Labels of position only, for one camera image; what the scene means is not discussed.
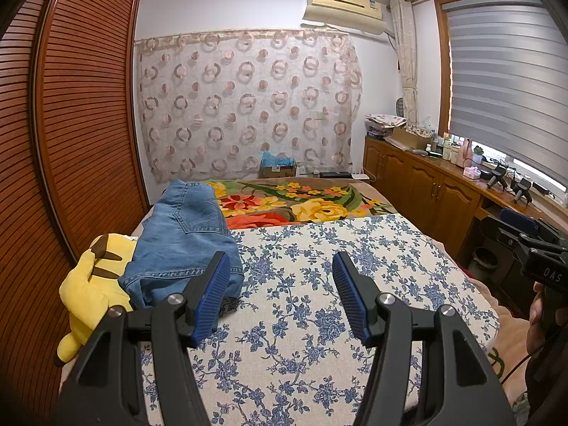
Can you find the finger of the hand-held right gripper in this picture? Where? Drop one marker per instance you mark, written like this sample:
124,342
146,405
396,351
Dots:
517,219
510,239

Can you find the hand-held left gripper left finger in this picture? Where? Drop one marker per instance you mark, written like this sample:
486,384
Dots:
213,301

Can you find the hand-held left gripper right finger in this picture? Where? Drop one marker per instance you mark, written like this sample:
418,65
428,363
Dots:
350,297

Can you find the blue denim pants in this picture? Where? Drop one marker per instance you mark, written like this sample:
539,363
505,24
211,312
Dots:
186,230

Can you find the person's right hand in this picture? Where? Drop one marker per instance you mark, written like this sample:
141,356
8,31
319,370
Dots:
539,315

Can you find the spare black gripper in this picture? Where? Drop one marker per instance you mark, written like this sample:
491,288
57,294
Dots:
521,188
497,175

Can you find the dark waste bin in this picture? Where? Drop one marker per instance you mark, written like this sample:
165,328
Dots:
485,264

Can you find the blue floral white cloth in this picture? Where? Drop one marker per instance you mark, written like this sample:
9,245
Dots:
288,297

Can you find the pink tissue box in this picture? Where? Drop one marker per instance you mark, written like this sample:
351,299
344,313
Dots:
471,172

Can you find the small potted plant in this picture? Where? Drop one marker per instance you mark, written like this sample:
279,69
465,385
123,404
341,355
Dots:
477,155

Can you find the pink bottle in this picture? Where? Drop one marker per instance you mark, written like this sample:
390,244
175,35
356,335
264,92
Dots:
466,153

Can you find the group of toiletry bottles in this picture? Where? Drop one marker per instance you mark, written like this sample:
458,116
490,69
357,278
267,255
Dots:
446,148

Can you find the wooden cabinet counter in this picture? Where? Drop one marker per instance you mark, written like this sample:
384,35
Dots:
421,177

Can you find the white flat device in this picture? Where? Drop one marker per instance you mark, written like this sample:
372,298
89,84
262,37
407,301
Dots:
360,176

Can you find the black flat box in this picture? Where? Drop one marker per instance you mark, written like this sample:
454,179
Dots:
335,175

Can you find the yellow plush toy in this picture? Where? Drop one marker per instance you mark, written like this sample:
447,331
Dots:
88,293

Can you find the open cardboard box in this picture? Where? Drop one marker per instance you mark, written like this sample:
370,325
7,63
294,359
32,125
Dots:
410,137

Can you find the cardboard box with label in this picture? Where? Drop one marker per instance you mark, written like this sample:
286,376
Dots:
277,173

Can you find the grey striped roller blind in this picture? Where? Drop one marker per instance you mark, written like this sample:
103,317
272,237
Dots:
501,75

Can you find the blue plastic bag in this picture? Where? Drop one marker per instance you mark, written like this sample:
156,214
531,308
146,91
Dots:
273,159

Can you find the small black fan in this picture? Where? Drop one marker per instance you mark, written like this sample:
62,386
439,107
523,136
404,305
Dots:
401,106

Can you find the folded cloth stack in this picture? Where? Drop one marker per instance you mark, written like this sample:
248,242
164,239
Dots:
384,122

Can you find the beige window curtain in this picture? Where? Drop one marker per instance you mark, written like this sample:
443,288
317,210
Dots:
406,53

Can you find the wooden louvered wardrobe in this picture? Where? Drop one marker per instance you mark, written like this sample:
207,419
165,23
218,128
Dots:
80,120

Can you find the beige air conditioner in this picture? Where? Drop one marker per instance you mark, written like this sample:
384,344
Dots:
344,6

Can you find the wooden window frame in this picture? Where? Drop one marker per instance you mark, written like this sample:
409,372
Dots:
441,75

